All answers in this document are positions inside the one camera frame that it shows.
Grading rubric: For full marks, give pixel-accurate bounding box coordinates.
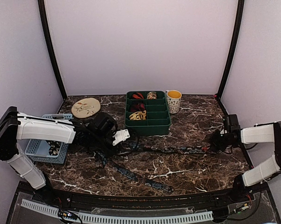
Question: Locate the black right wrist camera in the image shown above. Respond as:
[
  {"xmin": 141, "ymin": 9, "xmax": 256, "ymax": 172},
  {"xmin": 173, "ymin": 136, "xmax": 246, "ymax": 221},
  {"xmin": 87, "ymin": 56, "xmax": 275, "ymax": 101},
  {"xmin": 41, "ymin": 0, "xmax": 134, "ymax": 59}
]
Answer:
[{"xmin": 222, "ymin": 114, "xmax": 240, "ymax": 135}]

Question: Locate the green compartment organizer tray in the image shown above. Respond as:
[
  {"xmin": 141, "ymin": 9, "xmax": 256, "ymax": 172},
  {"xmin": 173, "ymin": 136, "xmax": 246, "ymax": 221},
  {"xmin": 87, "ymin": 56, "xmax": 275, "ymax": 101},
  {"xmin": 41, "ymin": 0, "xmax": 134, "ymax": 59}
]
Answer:
[{"xmin": 124, "ymin": 91, "xmax": 171, "ymax": 136}]

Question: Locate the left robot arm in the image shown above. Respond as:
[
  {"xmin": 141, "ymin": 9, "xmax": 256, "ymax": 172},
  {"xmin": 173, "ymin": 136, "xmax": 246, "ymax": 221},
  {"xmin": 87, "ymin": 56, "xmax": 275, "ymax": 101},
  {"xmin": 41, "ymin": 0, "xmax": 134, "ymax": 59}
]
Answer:
[{"xmin": 0, "ymin": 106, "xmax": 131, "ymax": 203}]

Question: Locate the black white patterned tie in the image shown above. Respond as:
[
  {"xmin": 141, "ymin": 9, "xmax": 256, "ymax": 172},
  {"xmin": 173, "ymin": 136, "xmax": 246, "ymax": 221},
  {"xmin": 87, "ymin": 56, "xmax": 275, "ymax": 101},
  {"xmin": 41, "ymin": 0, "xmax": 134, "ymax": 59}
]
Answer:
[{"xmin": 47, "ymin": 141, "xmax": 61, "ymax": 156}]

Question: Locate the maroon navy striped rolled tie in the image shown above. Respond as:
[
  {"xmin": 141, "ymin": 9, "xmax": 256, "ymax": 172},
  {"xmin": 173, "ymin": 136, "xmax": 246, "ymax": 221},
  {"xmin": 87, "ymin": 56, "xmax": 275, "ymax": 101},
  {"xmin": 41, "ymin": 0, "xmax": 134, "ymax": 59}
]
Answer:
[{"xmin": 129, "ymin": 103, "xmax": 146, "ymax": 112}]

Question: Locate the yellow patterned rolled tie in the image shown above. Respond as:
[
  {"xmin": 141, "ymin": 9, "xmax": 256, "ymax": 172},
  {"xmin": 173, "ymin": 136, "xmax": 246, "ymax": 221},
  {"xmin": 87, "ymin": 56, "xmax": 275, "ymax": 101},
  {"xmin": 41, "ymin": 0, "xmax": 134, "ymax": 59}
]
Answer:
[{"xmin": 129, "ymin": 111, "xmax": 147, "ymax": 120}]

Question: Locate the black frame post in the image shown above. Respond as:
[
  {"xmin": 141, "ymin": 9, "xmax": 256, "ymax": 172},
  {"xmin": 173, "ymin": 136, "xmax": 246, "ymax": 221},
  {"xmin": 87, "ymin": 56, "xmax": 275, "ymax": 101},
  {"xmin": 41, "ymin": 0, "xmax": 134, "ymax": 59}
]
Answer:
[
  {"xmin": 37, "ymin": 0, "xmax": 68, "ymax": 100},
  {"xmin": 216, "ymin": 0, "xmax": 245, "ymax": 101}
]

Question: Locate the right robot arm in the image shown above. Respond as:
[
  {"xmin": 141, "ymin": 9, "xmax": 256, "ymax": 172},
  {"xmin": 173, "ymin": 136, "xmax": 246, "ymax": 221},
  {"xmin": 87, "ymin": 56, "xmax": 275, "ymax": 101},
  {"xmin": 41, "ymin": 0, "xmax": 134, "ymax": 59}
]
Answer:
[{"xmin": 209, "ymin": 120, "xmax": 281, "ymax": 203}]

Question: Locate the left black frame post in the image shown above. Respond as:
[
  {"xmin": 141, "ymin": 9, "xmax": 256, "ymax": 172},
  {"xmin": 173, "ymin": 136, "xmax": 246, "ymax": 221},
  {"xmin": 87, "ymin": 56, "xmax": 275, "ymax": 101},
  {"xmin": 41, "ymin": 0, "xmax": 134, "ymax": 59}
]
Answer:
[{"xmin": 37, "ymin": 0, "xmax": 68, "ymax": 100}]

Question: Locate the white slotted cable duct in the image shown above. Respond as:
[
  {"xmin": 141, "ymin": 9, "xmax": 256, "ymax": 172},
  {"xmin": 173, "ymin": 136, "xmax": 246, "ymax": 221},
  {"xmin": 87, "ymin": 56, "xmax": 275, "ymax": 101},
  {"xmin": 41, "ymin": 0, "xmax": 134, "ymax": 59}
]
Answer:
[{"xmin": 21, "ymin": 199, "xmax": 213, "ymax": 224}]

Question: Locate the white mug yellow inside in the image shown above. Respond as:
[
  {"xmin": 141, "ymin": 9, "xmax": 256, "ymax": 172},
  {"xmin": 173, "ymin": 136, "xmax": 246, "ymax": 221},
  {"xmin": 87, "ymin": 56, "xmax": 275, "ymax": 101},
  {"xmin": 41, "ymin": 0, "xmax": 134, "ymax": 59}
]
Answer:
[{"xmin": 165, "ymin": 90, "xmax": 182, "ymax": 114}]

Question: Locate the red navy striped rolled tie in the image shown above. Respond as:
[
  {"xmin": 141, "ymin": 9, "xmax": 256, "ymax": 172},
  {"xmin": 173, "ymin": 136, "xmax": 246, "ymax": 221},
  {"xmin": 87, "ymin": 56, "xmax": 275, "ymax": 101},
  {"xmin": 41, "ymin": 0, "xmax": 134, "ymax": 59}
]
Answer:
[{"xmin": 131, "ymin": 92, "xmax": 144, "ymax": 99}]

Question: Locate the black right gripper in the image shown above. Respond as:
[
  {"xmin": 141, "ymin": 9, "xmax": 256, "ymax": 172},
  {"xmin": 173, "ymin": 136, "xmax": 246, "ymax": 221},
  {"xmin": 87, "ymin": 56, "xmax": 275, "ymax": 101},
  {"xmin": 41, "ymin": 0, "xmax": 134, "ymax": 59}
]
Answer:
[{"xmin": 208, "ymin": 129, "xmax": 234, "ymax": 152}]

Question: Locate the light blue plastic basket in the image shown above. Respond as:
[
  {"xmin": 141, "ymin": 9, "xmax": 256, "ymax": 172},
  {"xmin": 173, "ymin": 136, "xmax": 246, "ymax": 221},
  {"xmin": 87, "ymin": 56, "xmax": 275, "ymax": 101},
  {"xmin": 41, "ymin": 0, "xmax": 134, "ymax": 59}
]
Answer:
[{"xmin": 19, "ymin": 113, "xmax": 75, "ymax": 164}]

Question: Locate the round bird-pattern plate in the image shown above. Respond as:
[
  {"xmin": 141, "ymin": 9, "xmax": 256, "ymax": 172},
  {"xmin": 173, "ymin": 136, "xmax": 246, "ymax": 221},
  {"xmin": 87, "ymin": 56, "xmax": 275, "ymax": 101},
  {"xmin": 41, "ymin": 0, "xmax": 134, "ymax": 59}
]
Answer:
[{"xmin": 71, "ymin": 98, "xmax": 101, "ymax": 119}]

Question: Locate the right black frame post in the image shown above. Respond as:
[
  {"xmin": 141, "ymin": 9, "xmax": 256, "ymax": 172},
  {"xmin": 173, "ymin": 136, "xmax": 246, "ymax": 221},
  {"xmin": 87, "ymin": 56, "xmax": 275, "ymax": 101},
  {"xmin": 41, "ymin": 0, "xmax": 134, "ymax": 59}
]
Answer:
[{"xmin": 216, "ymin": 0, "xmax": 245, "ymax": 101}]

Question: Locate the dark floral necktie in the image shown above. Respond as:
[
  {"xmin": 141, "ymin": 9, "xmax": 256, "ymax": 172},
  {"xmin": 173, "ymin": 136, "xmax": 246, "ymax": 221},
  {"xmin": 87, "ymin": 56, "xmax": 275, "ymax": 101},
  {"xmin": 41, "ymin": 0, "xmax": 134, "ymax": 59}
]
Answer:
[{"xmin": 89, "ymin": 141, "xmax": 215, "ymax": 194}]

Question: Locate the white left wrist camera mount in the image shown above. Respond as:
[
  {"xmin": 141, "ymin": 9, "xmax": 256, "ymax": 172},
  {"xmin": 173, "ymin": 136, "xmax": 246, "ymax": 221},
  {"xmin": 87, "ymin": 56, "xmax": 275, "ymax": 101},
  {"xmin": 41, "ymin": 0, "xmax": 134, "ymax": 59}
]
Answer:
[{"xmin": 112, "ymin": 129, "xmax": 130, "ymax": 146}]

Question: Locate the floral cream rolled tie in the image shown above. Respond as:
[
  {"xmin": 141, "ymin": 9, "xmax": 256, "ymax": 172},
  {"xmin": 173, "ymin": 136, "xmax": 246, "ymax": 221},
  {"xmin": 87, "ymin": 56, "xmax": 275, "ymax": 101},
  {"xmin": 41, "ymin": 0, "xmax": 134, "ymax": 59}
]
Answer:
[{"xmin": 147, "ymin": 91, "xmax": 158, "ymax": 99}]

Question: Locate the black front rail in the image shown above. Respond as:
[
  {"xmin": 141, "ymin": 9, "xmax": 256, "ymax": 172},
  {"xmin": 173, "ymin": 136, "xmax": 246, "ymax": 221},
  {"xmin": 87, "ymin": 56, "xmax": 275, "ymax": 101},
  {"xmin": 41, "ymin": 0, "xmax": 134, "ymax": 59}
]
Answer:
[{"xmin": 19, "ymin": 182, "xmax": 269, "ymax": 213}]

